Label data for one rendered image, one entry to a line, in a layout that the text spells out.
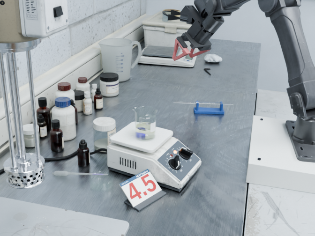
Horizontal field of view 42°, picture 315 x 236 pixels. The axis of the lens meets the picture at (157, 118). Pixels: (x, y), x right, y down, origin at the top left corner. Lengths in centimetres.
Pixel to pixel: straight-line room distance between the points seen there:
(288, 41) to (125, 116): 55
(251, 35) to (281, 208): 159
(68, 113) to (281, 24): 60
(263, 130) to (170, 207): 38
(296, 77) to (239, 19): 136
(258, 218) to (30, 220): 46
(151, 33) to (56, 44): 74
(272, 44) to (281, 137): 135
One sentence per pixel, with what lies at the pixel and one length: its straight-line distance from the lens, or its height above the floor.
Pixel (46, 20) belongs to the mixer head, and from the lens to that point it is 59.
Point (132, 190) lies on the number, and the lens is 91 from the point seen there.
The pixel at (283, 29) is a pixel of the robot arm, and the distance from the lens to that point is 110.
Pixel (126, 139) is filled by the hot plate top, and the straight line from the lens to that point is 98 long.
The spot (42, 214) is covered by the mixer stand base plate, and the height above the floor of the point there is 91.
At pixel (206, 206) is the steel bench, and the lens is 92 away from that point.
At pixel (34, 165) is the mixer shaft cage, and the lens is 73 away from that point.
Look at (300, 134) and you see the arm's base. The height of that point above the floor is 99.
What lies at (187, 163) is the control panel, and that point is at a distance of 99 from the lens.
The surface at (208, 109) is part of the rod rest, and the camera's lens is 138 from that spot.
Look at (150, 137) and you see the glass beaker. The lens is 97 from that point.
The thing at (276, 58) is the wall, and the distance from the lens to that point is 245.
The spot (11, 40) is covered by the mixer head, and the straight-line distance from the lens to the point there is 61.
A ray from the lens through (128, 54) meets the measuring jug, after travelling 161.
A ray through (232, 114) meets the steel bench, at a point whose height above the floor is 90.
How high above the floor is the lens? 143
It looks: 24 degrees down
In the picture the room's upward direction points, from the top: 2 degrees clockwise
